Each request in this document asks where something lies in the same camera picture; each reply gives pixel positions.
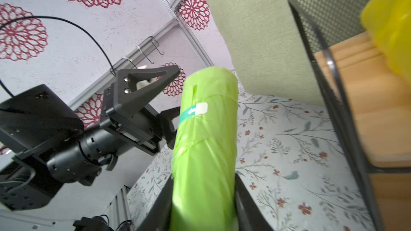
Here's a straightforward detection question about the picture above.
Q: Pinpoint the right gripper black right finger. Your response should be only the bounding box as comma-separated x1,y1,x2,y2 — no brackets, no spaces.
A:
234,173,273,231

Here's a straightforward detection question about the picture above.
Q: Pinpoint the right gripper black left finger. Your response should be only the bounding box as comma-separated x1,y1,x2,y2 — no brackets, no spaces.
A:
137,176,173,231

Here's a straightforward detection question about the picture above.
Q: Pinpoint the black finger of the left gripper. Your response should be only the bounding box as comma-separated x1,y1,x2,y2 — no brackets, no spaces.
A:
113,65,180,117

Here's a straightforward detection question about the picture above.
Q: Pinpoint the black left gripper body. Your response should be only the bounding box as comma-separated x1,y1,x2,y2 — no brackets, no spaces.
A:
46,84,180,186

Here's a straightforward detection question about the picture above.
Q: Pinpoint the green roll diagonal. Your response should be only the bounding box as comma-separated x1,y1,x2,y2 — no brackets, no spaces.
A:
170,67,238,231

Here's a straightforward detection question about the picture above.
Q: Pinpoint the yellow roll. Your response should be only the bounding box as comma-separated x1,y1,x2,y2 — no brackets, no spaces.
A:
360,0,411,83

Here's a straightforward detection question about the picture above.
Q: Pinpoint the green cushion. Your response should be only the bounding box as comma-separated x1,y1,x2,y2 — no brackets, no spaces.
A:
206,0,324,106

